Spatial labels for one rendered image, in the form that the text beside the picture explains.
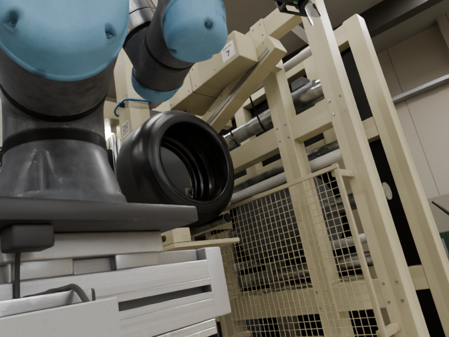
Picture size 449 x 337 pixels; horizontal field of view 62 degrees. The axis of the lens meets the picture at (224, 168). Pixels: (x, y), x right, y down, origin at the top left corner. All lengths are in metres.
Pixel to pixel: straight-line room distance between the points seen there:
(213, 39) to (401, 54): 7.41
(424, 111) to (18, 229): 7.22
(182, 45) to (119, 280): 0.27
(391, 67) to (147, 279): 7.47
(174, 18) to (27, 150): 0.21
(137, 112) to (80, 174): 1.72
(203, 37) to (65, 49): 0.16
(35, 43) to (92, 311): 0.21
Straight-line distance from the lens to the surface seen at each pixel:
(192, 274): 0.49
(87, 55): 0.35
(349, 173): 1.71
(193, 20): 0.43
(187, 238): 1.56
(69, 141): 0.44
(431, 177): 7.17
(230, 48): 1.93
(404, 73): 7.67
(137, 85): 0.59
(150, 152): 1.58
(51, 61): 0.35
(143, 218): 0.39
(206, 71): 2.04
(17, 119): 0.47
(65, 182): 0.41
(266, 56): 1.94
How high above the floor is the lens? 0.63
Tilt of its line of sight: 17 degrees up
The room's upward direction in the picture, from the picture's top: 11 degrees counter-clockwise
